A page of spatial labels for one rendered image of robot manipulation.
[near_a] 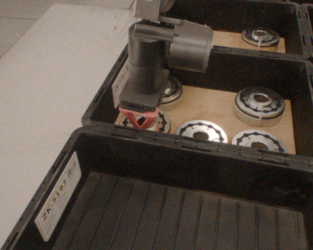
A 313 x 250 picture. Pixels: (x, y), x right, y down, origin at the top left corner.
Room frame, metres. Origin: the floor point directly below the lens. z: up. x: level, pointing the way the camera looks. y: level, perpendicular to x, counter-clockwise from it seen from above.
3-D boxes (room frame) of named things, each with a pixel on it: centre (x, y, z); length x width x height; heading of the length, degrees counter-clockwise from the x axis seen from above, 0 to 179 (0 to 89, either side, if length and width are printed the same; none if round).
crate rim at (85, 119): (0.49, -0.10, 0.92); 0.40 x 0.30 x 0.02; 77
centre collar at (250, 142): (0.39, -0.19, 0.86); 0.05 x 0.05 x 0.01
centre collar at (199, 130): (0.42, -0.08, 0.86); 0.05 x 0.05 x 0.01
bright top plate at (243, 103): (0.54, -0.22, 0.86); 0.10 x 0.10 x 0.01
